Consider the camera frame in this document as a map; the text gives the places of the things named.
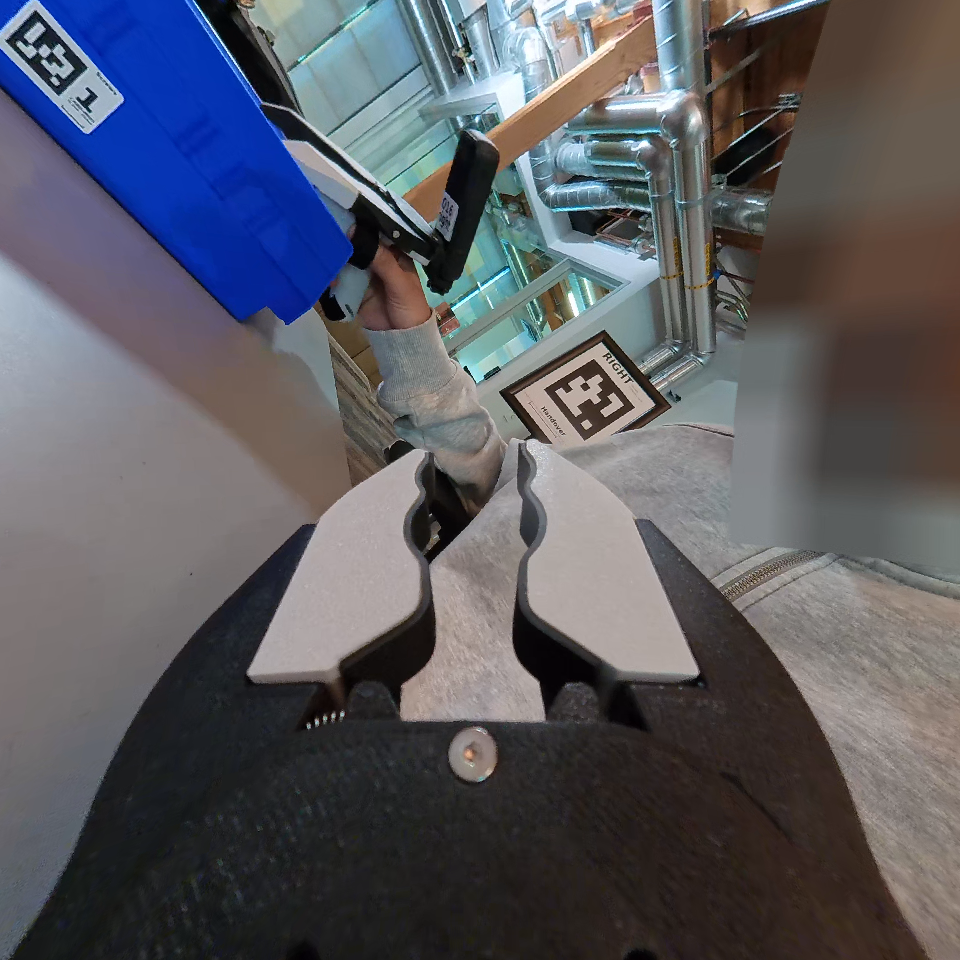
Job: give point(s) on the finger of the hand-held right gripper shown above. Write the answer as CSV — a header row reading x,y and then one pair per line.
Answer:
x,y
319,172

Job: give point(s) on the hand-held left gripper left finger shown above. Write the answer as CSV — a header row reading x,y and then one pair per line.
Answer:
x,y
352,592

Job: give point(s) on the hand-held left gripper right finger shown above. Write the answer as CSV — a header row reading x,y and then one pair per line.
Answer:
x,y
607,585

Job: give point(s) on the blue labelled plastic bin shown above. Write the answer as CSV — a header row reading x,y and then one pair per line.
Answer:
x,y
165,150

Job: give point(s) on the person's right hand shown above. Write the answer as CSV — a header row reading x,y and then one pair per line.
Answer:
x,y
394,292

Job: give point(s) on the black office chair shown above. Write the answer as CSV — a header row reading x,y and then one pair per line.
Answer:
x,y
450,502

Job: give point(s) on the wooden beam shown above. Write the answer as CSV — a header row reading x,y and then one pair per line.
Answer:
x,y
570,97

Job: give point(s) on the framed marker board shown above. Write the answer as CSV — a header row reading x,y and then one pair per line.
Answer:
x,y
592,390

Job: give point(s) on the person's grey hoodie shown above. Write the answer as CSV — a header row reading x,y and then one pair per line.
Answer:
x,y
825,675

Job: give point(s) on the silver duct pipes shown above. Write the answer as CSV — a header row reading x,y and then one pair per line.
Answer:
x,y
675,187

